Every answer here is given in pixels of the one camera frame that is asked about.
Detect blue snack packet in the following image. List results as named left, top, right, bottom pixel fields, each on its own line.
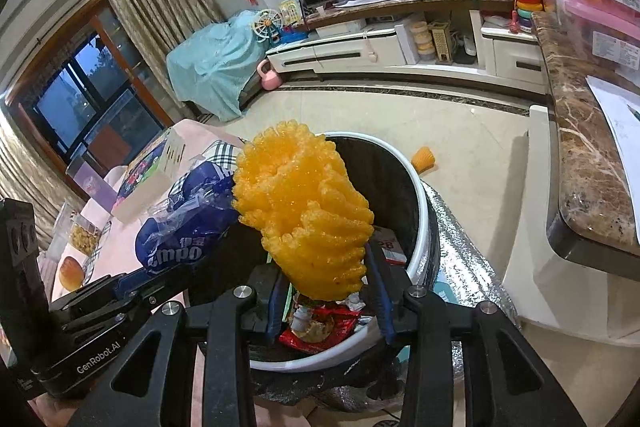
left=136, top=159, right=241, bottom=280

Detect white paper sheet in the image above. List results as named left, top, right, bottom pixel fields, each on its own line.
left=586, top=74, right=640, bottom=168

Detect yellow box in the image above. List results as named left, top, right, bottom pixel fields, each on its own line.
left=429, top=21, right=452, bottom=65

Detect teal covered armchair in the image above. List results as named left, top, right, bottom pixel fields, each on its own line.
left=166, top=11, right=281, bottom=122

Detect pastel toy house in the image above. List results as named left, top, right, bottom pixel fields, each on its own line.
left=277, top=0, right=301, bottom=25

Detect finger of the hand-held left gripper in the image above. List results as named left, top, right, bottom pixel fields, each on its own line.
left=47, top=269, right=151, bottom=313
left=60, top=294, right=156, bottom=333

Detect red and white box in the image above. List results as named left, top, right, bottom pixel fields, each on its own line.
left=372, top=224, right=408, bottom=265

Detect orange foam fruit net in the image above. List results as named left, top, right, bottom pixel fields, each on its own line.
left=231, top=119, right=375, bottom=303

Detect pink kettlebell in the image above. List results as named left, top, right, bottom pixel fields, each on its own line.
left=256, top=59, right=280, bottom=92

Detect white waste bin black liner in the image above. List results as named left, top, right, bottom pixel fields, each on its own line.
left=187, top=132, right=443, bottom=408

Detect ferris wheel toy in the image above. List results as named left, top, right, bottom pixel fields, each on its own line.
left=251, top=9, right=283, bottom=48

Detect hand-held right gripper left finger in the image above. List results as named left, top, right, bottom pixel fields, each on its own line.
left=70, top=264, right=293, bottom=427

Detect silver foil mat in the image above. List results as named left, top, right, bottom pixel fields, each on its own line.
left=320, top=179, right=516, bottom=427

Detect colourful book box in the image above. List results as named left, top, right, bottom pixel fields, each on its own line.
left=111, top=127, right=187, bottom=223

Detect stacked yellow round containers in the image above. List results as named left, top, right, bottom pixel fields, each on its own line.
left=410, top=21, right=435, bottom=62

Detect glass balcony door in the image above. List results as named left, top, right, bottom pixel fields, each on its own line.
left=5, top=0, right=173, bottom=158

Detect purple tumbler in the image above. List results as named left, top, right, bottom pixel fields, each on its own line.
left=66, top=154, right=123, bottom=212

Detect red snack packet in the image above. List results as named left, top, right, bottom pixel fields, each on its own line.
left=277, top=299, right=363, bottom=353

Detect clear jar of yellow puffs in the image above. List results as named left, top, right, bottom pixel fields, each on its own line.
left=50, top=202, right=113, bottom=258

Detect beige curtain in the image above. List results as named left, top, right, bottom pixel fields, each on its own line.
left=100, top=0, right=226, bottom=72
left=0, top=112, right=86, bottom=253

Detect white TV cabinet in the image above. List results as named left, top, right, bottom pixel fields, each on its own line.
left=265, top=0, right=548, bottom=95

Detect red apple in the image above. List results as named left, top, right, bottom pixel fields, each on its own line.
left=58, top=256, right=86, bottom=293

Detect marble counter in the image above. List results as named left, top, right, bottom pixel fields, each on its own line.
left=530, top=9, right=640, bottom=268

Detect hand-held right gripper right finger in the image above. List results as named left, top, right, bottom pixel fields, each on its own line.
left=365, top=243, right=588, bottom=427

